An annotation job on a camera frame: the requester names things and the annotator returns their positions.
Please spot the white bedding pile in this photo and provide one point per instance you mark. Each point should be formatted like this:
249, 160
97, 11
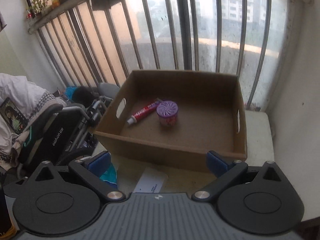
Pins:
30, 100

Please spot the blue wet wipes pack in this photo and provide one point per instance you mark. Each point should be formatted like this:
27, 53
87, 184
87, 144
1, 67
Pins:
110, 176

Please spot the brown cardboard box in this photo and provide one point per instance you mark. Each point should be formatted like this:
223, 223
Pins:
211, 117

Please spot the metal window railing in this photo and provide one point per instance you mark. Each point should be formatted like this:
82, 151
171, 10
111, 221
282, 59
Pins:
247, 38

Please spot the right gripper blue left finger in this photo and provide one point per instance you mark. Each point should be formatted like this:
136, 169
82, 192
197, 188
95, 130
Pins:
88, 173

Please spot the white small carton box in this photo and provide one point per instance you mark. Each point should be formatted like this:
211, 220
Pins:
151, 181

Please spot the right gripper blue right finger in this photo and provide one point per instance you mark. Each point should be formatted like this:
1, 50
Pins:
227, 172

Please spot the red toothpaste tube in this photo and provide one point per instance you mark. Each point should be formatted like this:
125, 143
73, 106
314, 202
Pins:
143, 113

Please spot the purple air freshener jar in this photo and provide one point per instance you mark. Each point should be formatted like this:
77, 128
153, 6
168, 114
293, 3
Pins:
167, 112

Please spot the small potted plant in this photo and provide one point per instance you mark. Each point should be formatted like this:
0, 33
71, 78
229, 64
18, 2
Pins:
38, 7

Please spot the framed photo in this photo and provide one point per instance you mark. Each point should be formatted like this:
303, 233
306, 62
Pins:
13, 116

